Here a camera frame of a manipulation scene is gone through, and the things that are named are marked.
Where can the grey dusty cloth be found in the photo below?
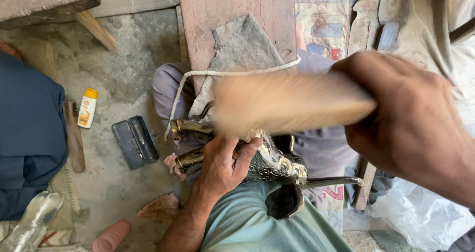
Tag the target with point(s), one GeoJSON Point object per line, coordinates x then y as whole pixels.
{"type": "Point", "coordinates": [245, 48]}

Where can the wooden mallet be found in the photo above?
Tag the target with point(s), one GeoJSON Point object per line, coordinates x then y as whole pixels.
{"type": "Point", "coordinates": [289, 103]}

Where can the pink ribbed spool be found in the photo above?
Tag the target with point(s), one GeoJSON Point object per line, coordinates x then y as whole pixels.
{"type": "Point", "coordinates": [110, 237]}

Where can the woven beige mat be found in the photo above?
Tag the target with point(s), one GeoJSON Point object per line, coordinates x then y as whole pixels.
{"type": "Point", "coordinates": [66, 192]}

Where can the open dark tool case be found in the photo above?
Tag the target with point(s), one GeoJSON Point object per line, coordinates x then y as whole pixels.
{"type": "Point", "coordinates": [135, 142]}

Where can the translucent white block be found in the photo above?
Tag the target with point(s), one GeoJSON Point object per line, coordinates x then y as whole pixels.
{"type": "Point", "coordinates": [387, 36]}

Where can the short wooden board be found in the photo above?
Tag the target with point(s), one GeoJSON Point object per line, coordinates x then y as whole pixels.
{"type": "Point", "coordinates": [363, 185]}

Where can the brown cardboard scrap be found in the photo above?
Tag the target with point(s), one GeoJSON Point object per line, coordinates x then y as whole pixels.
{"type": "Point", "coordinates": [159, 207]}

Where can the person's teal shirt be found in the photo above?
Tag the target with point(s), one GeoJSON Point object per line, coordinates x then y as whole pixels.
{"type": "Point", "coordinates": [252, 222]}

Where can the white plastic bag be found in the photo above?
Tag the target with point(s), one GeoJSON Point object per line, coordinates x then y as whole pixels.
{"type": "Point", "coordinates": [419, 215]}

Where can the person's right hand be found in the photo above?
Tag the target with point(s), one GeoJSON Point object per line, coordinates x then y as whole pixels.
{"type": "Point", "coordinates": [404, 118]}

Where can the beige dirty cloth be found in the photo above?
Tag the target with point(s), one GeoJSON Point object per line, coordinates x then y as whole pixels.
{"type": "Point", "coordinates": [426, 14]}

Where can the person's left hand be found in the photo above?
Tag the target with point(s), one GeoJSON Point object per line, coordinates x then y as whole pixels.
{"type": "Point", "coordinates": [219, 170]}

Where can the patterned floor mat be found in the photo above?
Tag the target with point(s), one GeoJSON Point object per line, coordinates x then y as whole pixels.
{"type": "Point", "coordinates": [323, 18]}

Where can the pink cloth scrap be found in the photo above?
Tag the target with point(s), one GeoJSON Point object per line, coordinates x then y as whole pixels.
{"type": "Point", "coordinates": [172, 165]}

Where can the white bottle with yellow cap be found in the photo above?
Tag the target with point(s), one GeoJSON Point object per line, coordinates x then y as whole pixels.
{"type": "Point", "coordinates": [87, 109]}

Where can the flat wooden stick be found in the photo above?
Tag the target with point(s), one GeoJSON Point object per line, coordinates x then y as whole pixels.
{"type": "Point", "coordinates": [74, 137]}

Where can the clear plastic bottle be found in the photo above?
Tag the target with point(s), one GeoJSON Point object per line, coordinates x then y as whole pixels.
{"type": "Point", "coordinates": [31, 222]}

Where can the shiny metal bird figurine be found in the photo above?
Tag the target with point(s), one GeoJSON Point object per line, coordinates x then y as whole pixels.
{"type": "Point", "coordinates": [276, 163]}

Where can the worn wooden plank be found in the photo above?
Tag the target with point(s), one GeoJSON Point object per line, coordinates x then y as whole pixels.
{"type": "Point", "coordinates": [222, 7]}

